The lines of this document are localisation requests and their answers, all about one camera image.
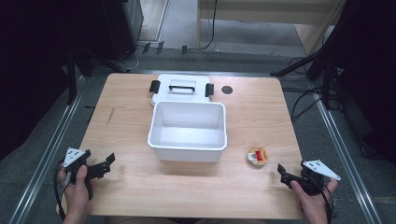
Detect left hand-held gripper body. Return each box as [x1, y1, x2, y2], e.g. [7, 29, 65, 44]
[63, 147, 107, 201]

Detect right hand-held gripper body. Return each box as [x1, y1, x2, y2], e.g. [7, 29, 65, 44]
[289, 159, 342, 197]

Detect person's right hand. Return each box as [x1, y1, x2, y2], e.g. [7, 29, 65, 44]
[290, 177, 339, 224]

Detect person's left hand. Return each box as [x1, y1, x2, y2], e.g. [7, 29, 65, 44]
[57, 164, 95, 224]

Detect black metal stand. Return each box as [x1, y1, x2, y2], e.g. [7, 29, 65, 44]
[64, 43, 129, 106]

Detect white plastic storage box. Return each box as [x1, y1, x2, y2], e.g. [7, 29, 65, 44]
[147, 100, 228, 163]

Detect dark curtain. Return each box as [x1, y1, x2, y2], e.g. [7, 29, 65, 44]
[334, 0, 396, 166]
[0, 0, 108, 161]

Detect black tripod stand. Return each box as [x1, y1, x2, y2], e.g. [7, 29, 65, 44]
[269, 0, 356, 110]

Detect black cabinet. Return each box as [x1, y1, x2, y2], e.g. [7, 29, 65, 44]
[98, 0, 145, 63]

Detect light wooden bench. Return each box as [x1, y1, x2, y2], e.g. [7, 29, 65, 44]
[195, 0, 347, 56]

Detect metal floor rail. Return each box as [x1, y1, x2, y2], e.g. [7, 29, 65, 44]
[7, 75, 87, 224]
[307, 78, 383, 224]

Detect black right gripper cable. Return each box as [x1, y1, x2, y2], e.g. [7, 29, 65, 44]
[306, 174, 335, 224]

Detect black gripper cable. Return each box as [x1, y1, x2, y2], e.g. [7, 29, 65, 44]
[52, 158, 73, 222]
[306, 174, 335, 224]

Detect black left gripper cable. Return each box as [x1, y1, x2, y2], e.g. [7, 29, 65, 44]
[52, 158, 73, 222]

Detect black floor cables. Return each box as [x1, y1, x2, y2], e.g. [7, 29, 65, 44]
[280, 55, 344, 124]

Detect white floor cable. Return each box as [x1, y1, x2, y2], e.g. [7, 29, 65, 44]
[120, 17, 150, 72]

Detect white lid with black handle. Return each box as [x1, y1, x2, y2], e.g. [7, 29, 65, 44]
[148, 73, 216, 107]

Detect black hanging cable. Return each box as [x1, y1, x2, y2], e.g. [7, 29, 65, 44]
[200, 0, 219, 51]

